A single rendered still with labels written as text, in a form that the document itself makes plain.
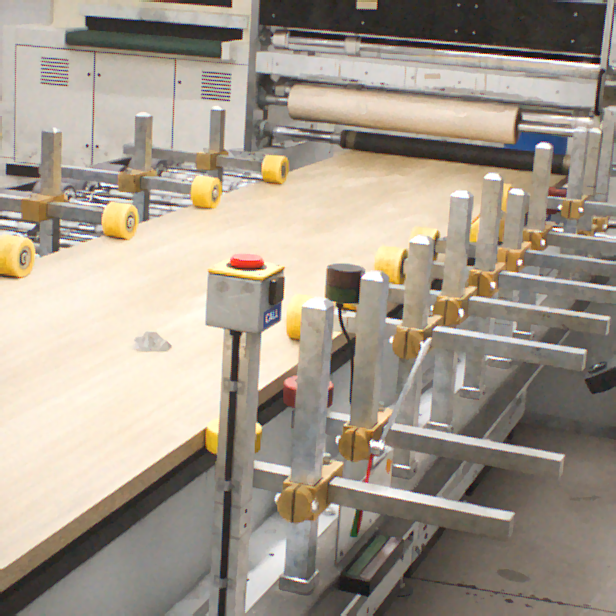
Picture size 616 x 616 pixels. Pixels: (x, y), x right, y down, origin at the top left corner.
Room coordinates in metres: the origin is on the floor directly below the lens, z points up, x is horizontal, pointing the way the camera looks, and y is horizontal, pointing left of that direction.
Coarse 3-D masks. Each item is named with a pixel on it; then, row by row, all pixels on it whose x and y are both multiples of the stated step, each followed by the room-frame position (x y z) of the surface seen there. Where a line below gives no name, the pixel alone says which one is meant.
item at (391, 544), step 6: (390, 540) 1.99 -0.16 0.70; (396, 540) 1.99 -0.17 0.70; (384, 546) 1.97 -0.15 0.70; (390, 546) 1.97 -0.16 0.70; (396, 546) 1.98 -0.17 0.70; (378, 552) 1.95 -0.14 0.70; (384, 552) 1.95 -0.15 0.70; (390, 552) 1.95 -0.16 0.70; (378, 558) 1.92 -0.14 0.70; (384, 558) 1.93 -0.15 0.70; (372, 564) 1.90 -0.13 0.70; (378, 564) 1.90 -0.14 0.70; (366, 570) 1.88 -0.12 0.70; (372, 570) 1.88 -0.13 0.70; (360, 576) 1.86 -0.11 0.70; (366, 576) 1.86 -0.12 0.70; (372, 576) 1.86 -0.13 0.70
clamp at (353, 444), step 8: (384, 416) 2.09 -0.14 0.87; (344, 424) 2.04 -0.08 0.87; (376, 424) 2.05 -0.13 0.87; (384, 424) 2.07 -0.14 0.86; (344, 432) 2.03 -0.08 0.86; (352, 432) 2.01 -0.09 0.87; (360, 432) 2.01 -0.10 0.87; (368, 432) 2.02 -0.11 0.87; (376, 432) 2.03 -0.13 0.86; (336, 440) 2.03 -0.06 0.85; (344, 440) 2.01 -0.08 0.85; (352, 440) 2.01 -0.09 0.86; (360, 440) 2.00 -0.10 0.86; (368, 440) 2.01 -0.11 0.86; (344, 448) 2.01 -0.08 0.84; (352, 448) 2.01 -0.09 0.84; (360, 448) 2.00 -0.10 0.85; (368, 448) 2.00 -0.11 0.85; (344, 456) 2.01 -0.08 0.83; (352, 456) 2.01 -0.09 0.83; (360, 456) 2.00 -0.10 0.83; (368, 456) 2.02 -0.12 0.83
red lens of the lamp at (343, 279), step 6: (330, 270) 2.05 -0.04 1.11; (330, 276) 2.05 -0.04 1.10; (336, 276) 2.04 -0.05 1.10; (342, 276) 2.04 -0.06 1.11; (348, 276) 2.04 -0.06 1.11; (354, 276) 2.04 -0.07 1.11; (360, 276) 2.05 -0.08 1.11; (330, 282) 2.05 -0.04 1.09; (336, 282) 2.04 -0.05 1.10; (342, 282) 2.04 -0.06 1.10; (348, 282) 2.04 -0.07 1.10; (354, 282) 2.04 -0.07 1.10
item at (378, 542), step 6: (378, 540) 1.99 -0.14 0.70; (384, 540) 1.99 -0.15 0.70; (372, 546) 1.97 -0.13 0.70; (378, 546) 1.97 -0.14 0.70; (366, 552) 1.94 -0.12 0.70; (372, 552) 1.94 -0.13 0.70; (360, 558) 1.92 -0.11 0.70; (366, 558) 1.92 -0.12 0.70; (354, 564) 1.90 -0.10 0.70; (360, 564) 1.90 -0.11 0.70; (366, 564) 1.90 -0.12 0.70; (348, 570) 1.88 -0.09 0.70; (354, 570) 1.88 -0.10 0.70; (360, 570) 1.88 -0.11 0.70; (354, 576) 1.86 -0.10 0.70
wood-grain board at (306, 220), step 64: (256, 192) 3.85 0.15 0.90; (320, 192) 3.92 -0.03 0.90; (384, 192) 4.00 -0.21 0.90; (448, 192) 4.07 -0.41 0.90; (64, 256) 2.91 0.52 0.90; (128, 256) 2.95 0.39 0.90; (192, 256) 3.00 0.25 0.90; (320, 256) 3.09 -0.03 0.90; (0, 320) 2.38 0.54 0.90; (64, 320) 2.41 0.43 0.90; (128, 320) 2.44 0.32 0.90; (192, 320) 2.47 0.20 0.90; (0, 384) 2.03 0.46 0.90; (64, 384) 2.05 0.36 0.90; (128, 384) 2.07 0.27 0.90; (192, 384) 2.09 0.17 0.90; (0, 448) 1.76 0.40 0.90; (64, 448) 1.78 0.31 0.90; (128, 448) 1.79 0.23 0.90; (192, 448) 1.86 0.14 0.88; (0, 512) 1.55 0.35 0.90; (64, 512) 1.56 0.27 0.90; (0, 576) 1.40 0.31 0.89
